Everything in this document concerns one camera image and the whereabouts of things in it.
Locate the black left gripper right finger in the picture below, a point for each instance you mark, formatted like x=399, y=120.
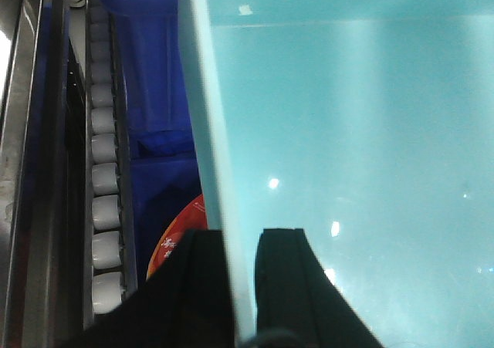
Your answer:
x=297, y=305

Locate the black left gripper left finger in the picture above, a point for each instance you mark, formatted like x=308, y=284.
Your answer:
x=186, y=303

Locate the light teal plastic bin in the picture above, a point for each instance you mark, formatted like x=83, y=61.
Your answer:
x=369, y=125

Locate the lower dark blue crate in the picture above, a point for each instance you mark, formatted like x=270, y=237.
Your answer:
x=164, y=179

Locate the large dark blue crate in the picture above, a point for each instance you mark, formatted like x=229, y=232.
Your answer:
x=157, y=108

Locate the white roller conveyor rail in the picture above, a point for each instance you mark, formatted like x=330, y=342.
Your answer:
x=109, y=256

